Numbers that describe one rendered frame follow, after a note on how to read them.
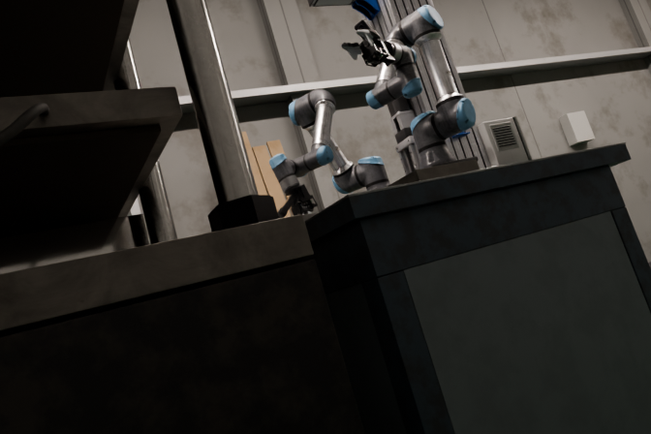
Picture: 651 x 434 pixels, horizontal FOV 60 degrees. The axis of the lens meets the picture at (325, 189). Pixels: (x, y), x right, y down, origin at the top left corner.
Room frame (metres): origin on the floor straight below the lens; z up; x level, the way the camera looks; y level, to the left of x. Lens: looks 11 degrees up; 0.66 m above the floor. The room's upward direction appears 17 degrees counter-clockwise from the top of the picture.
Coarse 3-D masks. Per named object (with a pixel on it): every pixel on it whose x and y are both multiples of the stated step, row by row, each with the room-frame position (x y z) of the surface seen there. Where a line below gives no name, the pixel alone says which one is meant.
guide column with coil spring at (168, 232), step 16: (128, 48) 1.14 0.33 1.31; (128, 64) 1.14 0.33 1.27; (128, 80) 1.13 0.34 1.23; (160, 176) 1.15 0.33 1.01; (144, 192) 1.13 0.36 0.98; (160, 192) 1.14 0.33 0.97; (144, 208) 1.13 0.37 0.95; (160, 208) 1.13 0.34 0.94; (160, 224) 1.13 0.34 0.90; (160, 240) 1.13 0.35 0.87
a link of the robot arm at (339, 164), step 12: (300, 108) 2.51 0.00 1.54; (312, 108) 2.49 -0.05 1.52; (300, 120) 2.55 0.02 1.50; (312, 120) 2.54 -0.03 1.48; (312, 132) 2.59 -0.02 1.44; (336, 144) 2.66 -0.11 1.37; (336, 156) 2.66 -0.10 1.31; (336, 168) 2.69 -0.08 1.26; (348, 168) 2.69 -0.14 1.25; (336, 180) 2.74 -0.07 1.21; (348, 180) 2.71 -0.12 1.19; (348, 192) 2.76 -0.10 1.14
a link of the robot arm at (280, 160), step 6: (276, 156) 2.24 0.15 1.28; (282, 156) 2.25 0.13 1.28; (270, 162) 2.26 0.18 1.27; (276, 162) 2.24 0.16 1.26; (282, 162) 2.24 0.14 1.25; (288, 162) 2.26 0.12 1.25; (276, 168) 2.24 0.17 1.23; (282, 168) 2.24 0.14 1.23; (288, 168) 2.25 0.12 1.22; (294, 168) 2.30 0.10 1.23; (276, 174) 2.25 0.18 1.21; (282, 174) 2.24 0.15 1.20; (288, 174) 2.24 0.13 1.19; (294, 174) 2.27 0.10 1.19
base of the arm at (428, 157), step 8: (432, 144) 2.20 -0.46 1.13; (440, 144) 2.20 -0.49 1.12; (424, 152) 2.22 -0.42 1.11; (432, 152) 2.20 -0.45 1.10; (440, 152) 2.19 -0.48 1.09; (448, 152) 2.20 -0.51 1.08; (424, 160) 2.21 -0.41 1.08; (432, 160) 2.20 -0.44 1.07; (440, 160) 2.18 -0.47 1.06; (448, 160) 2.19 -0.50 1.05; (424, 168) 2.21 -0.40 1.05
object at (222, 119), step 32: (192, 0) 0.79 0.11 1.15; (192, 32) 0.78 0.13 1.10; (192, 64) 0.78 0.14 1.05; (192, 96) 0.80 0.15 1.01; (224, 96) 0.79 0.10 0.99; (224, 128) 0.78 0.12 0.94; (224, 160) 0.78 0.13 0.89; (224, 192) 0.79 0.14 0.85; (256, 192) 0.80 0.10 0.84; (224, 224) 0.77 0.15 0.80
